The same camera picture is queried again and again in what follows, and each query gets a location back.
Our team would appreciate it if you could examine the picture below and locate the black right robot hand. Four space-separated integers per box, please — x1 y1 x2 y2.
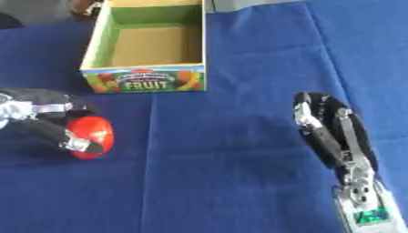
291 91 382 186

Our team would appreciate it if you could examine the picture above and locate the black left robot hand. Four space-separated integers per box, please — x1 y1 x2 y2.
0 87 106 155

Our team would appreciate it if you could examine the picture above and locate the cardboard box with green inside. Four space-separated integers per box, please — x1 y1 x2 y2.
77 0 209 95

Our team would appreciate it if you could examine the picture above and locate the red toy tomato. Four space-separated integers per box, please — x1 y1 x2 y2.
65 116 117 160

